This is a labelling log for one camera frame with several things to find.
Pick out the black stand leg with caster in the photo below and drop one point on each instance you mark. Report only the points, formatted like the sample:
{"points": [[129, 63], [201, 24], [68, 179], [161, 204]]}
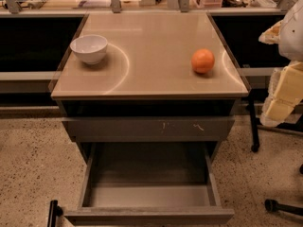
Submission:
{"points": [[291, 128]]}

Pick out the grey drawer cabinet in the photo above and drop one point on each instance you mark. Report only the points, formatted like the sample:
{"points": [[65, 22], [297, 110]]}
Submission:
{"points": [[147, 71]]}

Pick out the closed grey top drawer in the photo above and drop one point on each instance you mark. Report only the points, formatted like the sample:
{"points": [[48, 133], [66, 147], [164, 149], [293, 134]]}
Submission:
{"points": [[148, 129]]}

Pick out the white ceramic bowl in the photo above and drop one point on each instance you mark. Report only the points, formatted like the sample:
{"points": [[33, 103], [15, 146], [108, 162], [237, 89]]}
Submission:
{"points": [[90, 49]]}

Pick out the black chair base leg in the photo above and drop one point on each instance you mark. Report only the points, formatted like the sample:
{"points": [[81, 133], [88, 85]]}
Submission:
{"points": [[274, 206]]}

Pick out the open grey middle drawer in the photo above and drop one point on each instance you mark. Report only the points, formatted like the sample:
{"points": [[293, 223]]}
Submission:
{"points": [[149, 184]]}

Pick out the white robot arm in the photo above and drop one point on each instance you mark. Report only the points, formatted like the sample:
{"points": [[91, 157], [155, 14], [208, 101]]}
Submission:
{"points": [[290, 44]]}

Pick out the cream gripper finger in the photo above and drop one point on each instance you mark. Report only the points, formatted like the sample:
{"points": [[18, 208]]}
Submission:
{"points": [[285, 91], [271, 35]]}

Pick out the black handle bottom left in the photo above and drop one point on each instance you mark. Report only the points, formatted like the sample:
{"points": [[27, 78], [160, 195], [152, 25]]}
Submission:
{"points": [[54, 211]]}

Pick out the orange fruit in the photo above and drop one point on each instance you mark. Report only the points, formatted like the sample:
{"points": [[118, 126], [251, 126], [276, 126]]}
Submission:
{"points": [[202, 61]]}

